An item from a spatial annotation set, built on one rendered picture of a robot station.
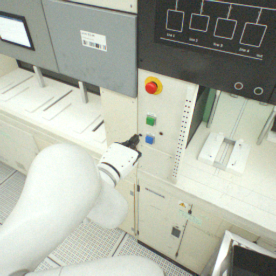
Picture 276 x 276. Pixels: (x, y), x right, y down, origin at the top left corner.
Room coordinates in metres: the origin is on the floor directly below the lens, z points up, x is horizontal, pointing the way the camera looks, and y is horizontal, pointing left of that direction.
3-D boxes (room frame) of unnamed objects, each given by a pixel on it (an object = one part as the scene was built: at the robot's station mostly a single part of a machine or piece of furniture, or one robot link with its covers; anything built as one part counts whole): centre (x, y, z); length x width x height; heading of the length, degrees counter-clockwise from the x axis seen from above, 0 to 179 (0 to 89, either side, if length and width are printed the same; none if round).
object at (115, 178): (0.43, 0.09, 1.20); 0.09 x 0.03 x 0.08; 60
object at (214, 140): (0.81, -0.45, 0.89); 0.22 x 0.21 x 0.04; 150
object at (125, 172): (0.48, 0.06, 1.20); 0.11 x 0.10 x 0.07; 150
